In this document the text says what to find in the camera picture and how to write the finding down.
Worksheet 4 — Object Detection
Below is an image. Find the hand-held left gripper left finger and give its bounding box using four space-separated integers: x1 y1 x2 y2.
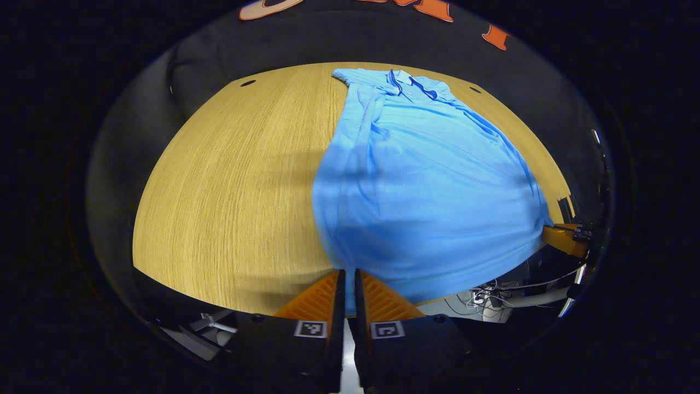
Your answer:
231 268 347 393

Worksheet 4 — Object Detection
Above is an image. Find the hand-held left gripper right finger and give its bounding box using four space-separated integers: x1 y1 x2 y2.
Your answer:
353 268 475 393

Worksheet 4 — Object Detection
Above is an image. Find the light blue T-shirt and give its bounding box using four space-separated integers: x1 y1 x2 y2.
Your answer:
312 68 554 316

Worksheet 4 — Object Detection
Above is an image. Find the grey chair base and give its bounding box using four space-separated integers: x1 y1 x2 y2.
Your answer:
188 308 240 335

